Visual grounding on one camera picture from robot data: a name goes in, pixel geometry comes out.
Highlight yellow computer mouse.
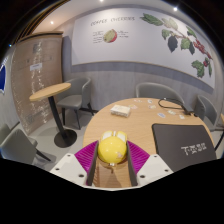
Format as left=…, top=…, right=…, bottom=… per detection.
left=97, top=130, right=129, bottom=165

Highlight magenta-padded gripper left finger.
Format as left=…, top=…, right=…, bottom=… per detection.
left=49, top=140, right=100, bottom=187

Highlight white tissue box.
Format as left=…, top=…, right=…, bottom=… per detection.
left=110, top=104, right=132, bottom=119

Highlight white botanical wall poster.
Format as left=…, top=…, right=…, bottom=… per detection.
left=71, top=6, right=216, bottom=90

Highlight black cable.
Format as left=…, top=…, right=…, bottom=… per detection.
left=157, top=97, right=193, bottom=117

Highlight grey upholstered chair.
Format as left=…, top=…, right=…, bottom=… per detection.
left=56, top=76, right=95, bottom=131
left=193, top=94, right=224, bottom=152
left=134, top=81, right=185, bottom=105
left=0, top=123, right=57, bottom=166

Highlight round wooden high table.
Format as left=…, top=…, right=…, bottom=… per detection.
left=28, top=82, right=79, bottom=149

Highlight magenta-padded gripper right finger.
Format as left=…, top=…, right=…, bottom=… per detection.
left=125, top=140, right=175, bottom=187

